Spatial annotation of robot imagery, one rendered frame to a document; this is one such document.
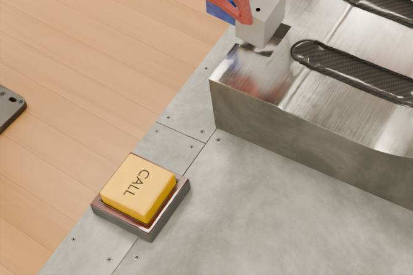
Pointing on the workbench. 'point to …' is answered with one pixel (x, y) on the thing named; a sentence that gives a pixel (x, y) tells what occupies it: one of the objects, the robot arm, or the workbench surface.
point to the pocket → (269, 42)
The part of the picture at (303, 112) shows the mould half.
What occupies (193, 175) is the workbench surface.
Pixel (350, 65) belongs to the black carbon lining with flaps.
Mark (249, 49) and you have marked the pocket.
